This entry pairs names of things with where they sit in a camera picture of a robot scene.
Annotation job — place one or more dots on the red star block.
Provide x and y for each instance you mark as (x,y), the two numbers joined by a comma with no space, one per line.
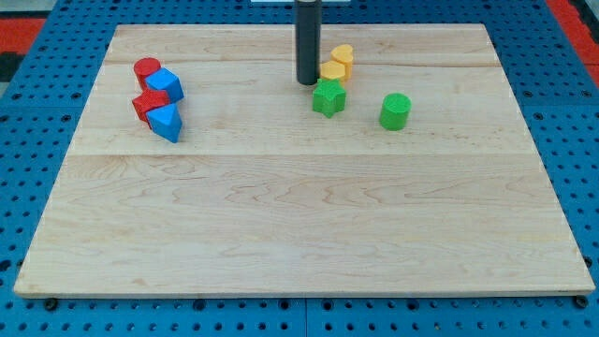
(149,99)

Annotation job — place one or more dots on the wooden board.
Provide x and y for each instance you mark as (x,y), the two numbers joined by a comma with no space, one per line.
(262,197)

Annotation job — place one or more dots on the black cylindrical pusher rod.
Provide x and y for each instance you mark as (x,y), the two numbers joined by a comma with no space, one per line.
(307,34)

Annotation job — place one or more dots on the yellow hexagon block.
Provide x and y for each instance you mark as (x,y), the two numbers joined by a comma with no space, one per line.
(332,70)

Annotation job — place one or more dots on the green star block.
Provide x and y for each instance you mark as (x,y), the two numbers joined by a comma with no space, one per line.
(329,97)

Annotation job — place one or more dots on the blue triangle block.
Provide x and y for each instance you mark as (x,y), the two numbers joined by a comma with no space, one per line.
(166,122)

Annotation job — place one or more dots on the yellow heart block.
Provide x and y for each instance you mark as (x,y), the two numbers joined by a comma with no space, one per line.
(344,54)

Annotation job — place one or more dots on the blue cube block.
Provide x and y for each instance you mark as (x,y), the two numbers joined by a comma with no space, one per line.
(165,80)

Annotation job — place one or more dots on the green cylinder block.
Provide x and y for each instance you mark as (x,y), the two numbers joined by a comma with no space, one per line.
(395,111)

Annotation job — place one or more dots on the red cylinder block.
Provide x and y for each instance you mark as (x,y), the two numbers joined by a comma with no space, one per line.
(144,68)

